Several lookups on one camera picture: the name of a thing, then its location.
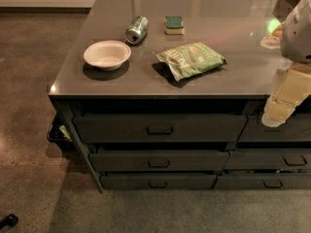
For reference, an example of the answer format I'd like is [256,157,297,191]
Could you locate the green soda can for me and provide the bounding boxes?
[125,16,149,45]

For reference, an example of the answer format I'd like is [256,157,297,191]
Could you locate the dark drawer cabinet frame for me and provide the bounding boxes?
[52,96,311,190]

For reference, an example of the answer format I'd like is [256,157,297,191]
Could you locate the green chip bag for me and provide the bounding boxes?
[155,42,226,82]

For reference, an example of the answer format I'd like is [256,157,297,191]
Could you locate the black object on floor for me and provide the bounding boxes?
[0,214,18,229]

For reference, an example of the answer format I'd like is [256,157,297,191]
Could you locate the green yellow sponge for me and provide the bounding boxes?
[164,16,185,35]

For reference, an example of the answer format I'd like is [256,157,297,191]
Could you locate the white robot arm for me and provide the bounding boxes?
[261,0,311,127]

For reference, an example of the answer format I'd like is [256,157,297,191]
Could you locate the white round bowl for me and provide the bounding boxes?
[84,41,131,71]

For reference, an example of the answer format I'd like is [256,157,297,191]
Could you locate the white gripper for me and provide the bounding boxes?
[261,63,311,127]

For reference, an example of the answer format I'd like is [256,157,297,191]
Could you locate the black bin beside counter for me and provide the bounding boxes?
[47,115,75,151]

